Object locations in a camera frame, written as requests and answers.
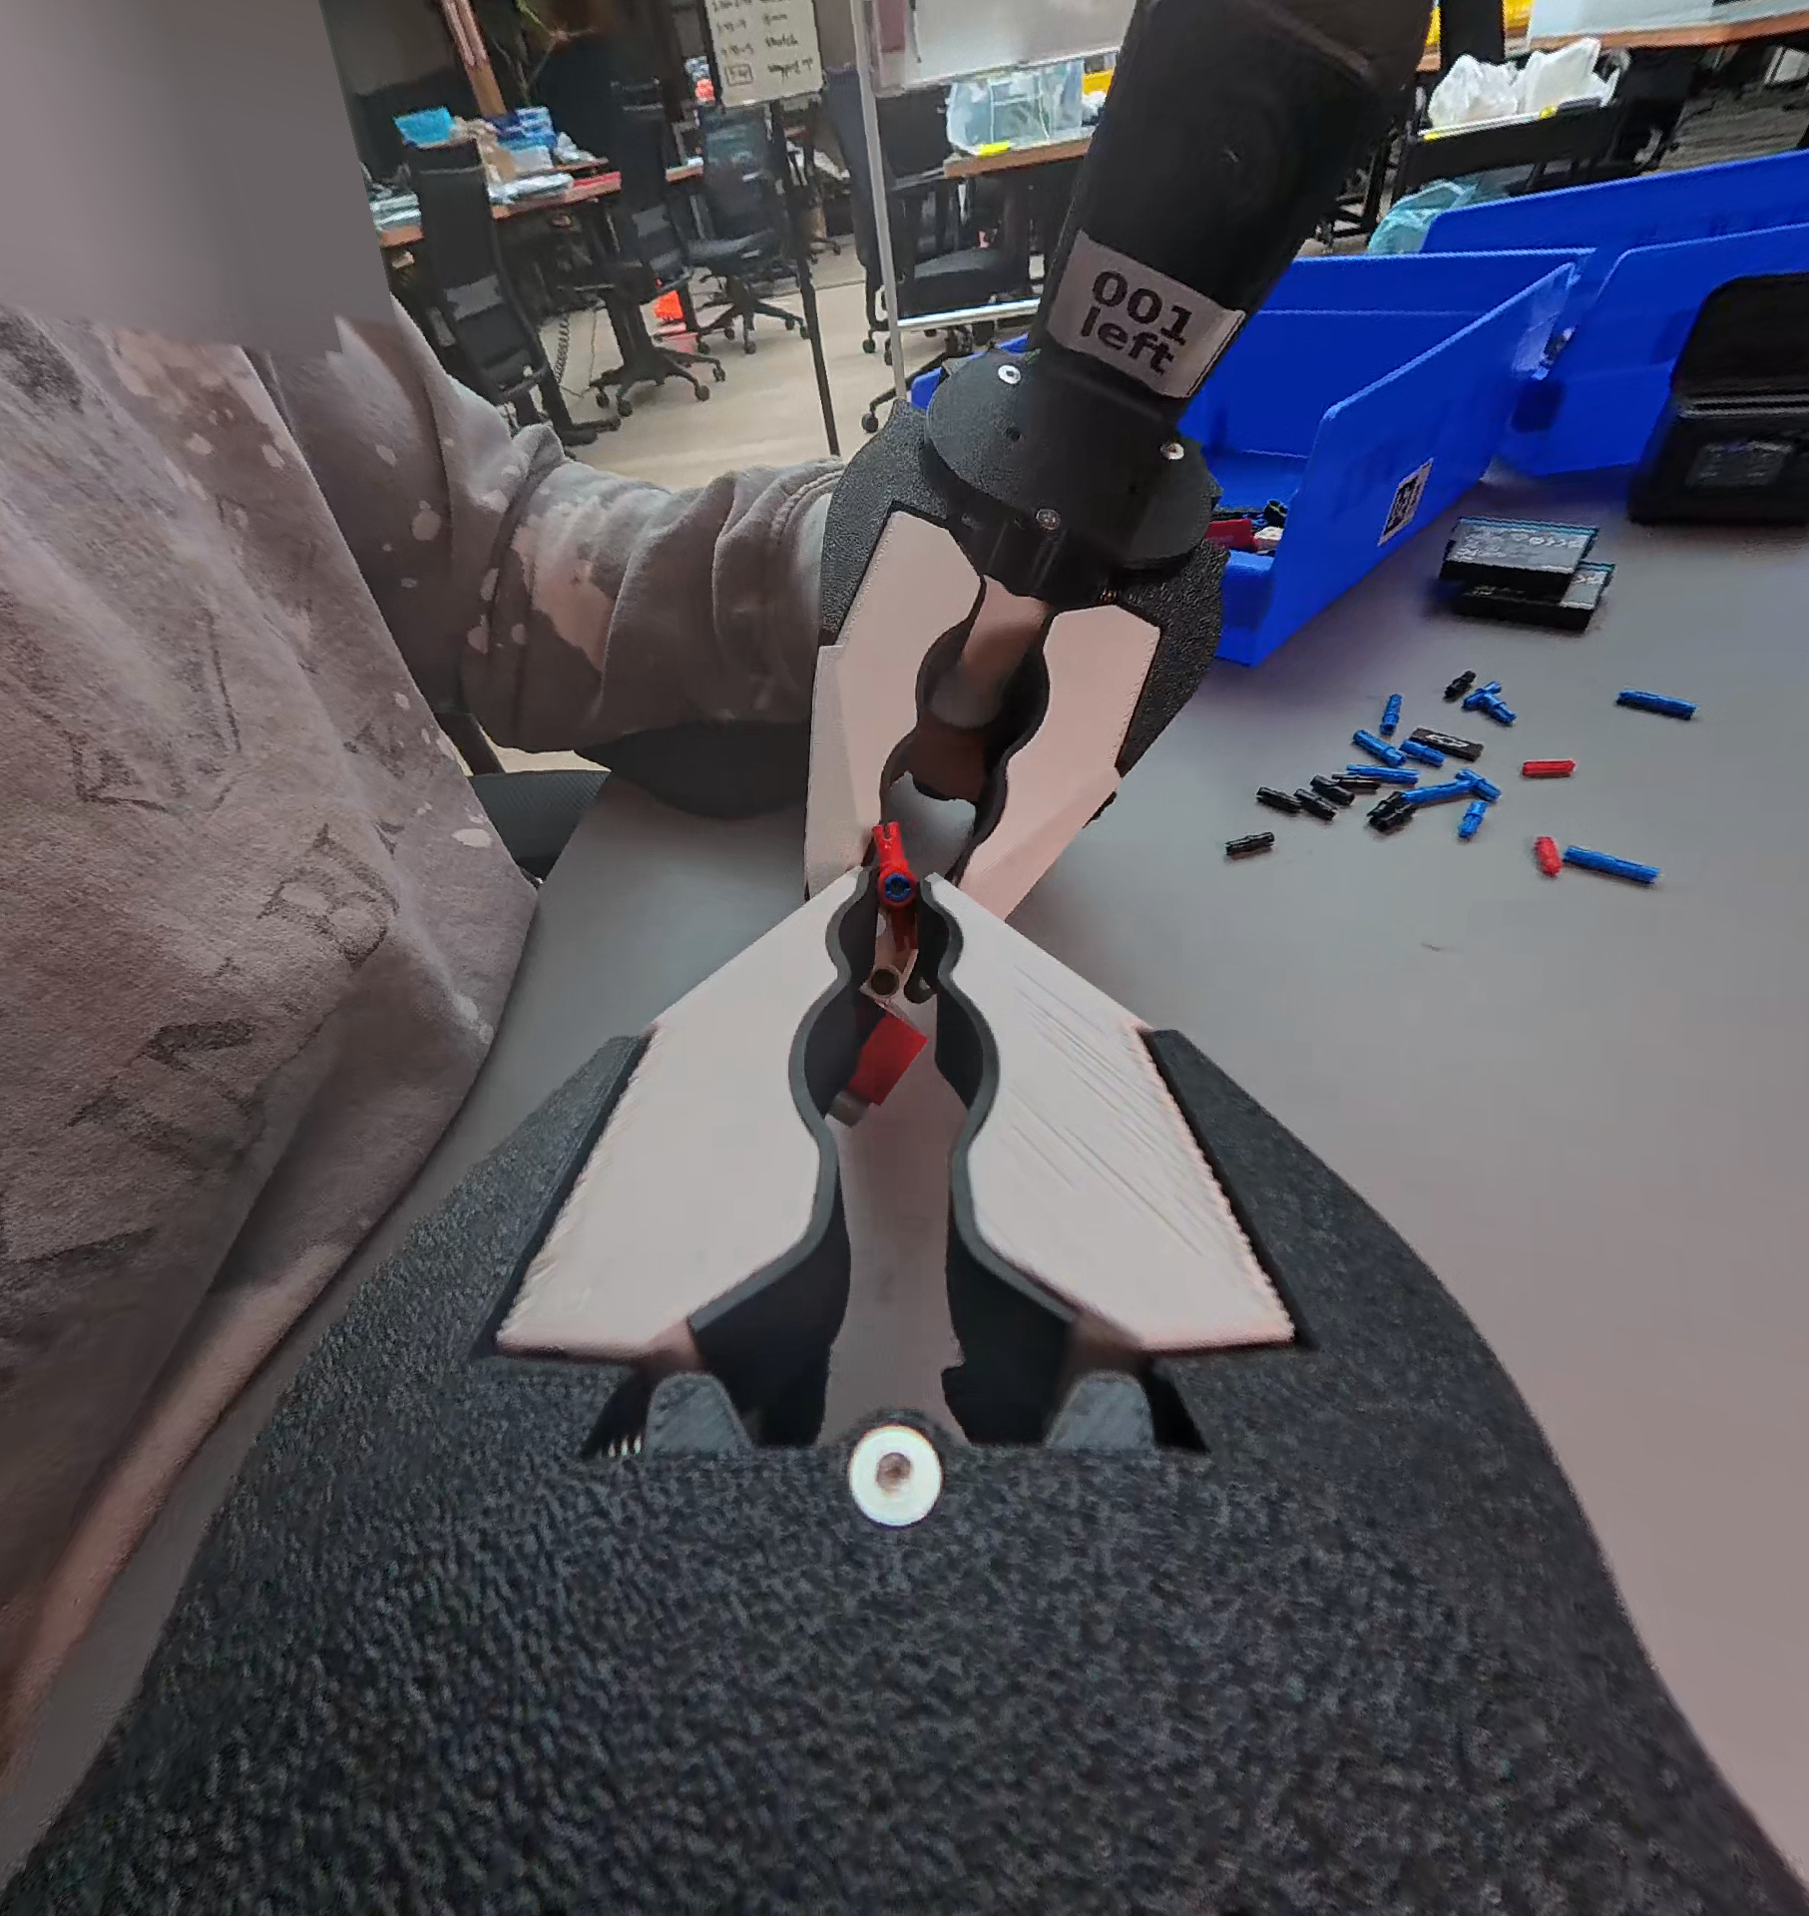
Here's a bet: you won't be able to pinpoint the person's left forearm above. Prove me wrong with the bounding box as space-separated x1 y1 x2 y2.
267 300 846 750

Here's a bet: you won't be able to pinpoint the blue storage bin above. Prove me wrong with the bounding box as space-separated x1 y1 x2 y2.
1420 143 1809 482

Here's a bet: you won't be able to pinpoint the person's grey sweatshirt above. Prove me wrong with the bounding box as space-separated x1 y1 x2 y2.
0 293 540 1724

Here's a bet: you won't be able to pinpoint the blue bin with square tag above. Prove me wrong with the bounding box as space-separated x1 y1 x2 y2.
911 254 1581 668

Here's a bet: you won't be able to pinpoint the grey desk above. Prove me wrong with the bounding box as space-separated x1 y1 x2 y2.
0 487 1809 1916

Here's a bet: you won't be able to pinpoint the whiteboard on stand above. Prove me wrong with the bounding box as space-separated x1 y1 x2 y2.
702 0 906 451

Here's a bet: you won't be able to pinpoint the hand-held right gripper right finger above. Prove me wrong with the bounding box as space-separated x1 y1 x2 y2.
920 877 1294 1447

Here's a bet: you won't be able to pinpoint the black charger case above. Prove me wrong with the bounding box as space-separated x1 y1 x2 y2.
1631 269 1809 526

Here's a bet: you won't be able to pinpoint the pile of blue black pins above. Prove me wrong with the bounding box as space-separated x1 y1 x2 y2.
1225 671 1698 888

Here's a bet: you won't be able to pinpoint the teal plastic bag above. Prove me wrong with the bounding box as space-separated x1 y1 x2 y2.
1367 180 1475 256

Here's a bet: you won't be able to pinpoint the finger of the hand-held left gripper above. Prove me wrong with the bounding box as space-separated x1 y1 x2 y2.
802 516 997 902
962 598 1164 918

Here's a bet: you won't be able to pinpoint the black office chair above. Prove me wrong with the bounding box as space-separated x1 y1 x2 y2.
687 104 814 356
403 143 613 449
592 104 729 419

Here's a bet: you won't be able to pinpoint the black flat battery pack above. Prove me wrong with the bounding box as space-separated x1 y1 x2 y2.
1451 562 1617 632
1441 516 1599 589

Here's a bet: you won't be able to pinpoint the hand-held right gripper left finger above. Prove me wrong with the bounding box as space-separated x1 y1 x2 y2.
496 868 884 1447

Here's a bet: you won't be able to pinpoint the white plastic bags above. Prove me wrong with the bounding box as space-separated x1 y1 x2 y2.
1428 37 1617 129

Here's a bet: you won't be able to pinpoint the small red toy pin assembly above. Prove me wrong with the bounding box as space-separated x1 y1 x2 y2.
843 820 937 1129

